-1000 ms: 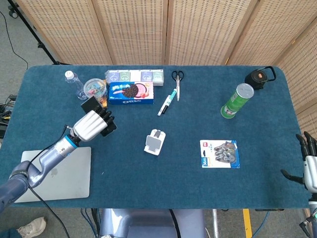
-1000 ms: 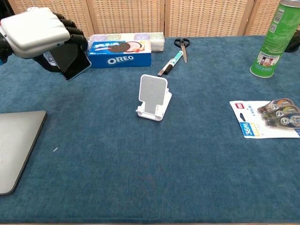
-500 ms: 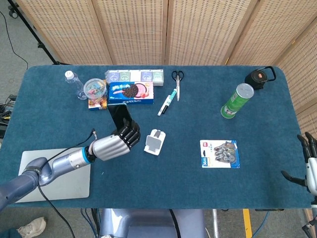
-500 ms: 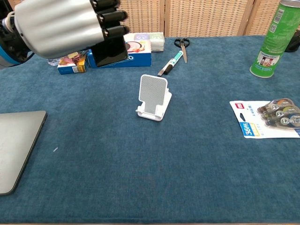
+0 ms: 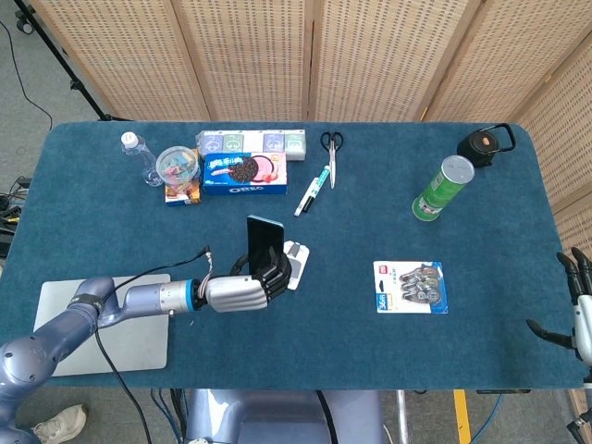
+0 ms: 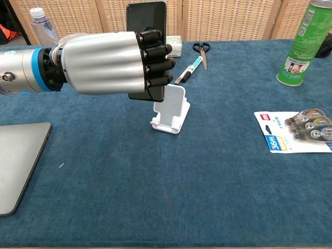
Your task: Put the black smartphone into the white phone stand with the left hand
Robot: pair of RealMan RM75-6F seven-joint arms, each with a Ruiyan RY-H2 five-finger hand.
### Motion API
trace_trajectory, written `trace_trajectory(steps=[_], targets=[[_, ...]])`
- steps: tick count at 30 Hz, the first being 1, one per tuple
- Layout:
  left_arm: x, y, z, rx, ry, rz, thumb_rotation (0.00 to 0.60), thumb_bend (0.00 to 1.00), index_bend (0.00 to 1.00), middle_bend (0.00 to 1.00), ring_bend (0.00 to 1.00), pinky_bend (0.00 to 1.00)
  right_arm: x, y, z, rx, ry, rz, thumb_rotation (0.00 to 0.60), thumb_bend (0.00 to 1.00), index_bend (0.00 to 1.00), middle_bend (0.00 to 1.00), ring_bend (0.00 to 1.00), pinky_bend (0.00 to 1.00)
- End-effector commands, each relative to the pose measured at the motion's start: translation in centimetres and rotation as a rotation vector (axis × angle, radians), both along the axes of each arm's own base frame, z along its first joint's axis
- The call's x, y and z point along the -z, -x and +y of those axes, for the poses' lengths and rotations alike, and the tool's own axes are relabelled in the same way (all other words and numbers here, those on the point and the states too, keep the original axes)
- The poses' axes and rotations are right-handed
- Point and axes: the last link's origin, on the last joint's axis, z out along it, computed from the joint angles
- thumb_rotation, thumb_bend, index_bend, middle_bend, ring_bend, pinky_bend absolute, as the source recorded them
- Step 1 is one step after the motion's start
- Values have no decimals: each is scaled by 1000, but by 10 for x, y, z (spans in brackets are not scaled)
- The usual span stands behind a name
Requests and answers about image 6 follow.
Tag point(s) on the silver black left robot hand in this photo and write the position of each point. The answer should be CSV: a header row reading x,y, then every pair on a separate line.
x,y
103,62

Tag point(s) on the black smartphone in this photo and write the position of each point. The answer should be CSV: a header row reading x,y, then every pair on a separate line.
x,y
145,18

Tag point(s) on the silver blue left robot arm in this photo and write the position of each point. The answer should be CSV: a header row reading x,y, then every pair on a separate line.
x,y
19,71

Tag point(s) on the white phone stand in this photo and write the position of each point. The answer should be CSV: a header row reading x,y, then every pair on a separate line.
x,y
172,109

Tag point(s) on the clear plastic water bottle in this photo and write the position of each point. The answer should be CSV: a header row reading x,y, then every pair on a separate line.
x,y
44,28

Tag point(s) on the white pastel tissue pack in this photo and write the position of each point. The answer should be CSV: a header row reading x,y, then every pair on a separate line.
x,y
174,46

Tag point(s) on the white green marker pen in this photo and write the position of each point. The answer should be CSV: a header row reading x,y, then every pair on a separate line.
x,y
193,67

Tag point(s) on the orange black object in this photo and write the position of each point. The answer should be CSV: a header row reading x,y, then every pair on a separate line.
x,y
7,35

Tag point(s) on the blue table cloth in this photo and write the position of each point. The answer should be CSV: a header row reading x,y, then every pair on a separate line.
x,y
166,168

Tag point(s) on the woven rattan folding screen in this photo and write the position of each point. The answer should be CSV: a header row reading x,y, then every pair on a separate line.
x,y
223,18

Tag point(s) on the grey closed laptop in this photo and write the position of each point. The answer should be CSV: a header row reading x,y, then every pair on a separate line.
x,y
18,163

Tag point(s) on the green chips can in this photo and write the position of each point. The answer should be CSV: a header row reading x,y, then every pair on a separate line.
x,y
302,44

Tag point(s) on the correction tape blister pack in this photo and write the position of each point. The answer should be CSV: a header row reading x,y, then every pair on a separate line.
x,y
295,132

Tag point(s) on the black object behind can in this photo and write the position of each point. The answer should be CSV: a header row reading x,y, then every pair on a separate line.
x,y
325,46

